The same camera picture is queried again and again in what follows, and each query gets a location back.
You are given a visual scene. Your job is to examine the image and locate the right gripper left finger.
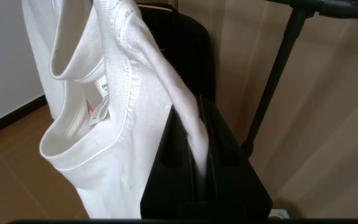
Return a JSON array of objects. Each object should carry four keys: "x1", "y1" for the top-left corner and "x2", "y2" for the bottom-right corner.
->
[{"x1": 140, "y1": 105, "x2": 205, "y2": 219}]

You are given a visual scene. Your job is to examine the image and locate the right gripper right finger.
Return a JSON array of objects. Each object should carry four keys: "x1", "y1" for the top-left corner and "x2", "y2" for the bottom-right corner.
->
[{"x1": 198, "y1": 95, "x2": 273, "y2": 219}]

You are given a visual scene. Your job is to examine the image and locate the beige curtain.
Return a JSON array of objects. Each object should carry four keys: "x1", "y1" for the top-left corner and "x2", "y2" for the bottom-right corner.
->
[{"x1": 177, "y1": 0, "x2": 358, "y2": 219}]

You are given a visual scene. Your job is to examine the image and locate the black shorts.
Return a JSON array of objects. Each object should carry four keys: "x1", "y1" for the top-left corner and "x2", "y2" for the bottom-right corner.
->
[{"x1": 137, "y1": 2, "x2": 216, "y2": 103}]

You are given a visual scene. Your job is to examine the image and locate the white garment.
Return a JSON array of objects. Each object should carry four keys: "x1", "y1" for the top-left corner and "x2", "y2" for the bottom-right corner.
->
[{"x1": 21, "y1": 0, "x2": 211, "y2": 220}]

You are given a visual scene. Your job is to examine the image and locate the black clothes rack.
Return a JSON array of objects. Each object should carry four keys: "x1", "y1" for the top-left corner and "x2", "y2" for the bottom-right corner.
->
[{"x1": 241, "y1": 0, "x2": 358, "y2": 158}]

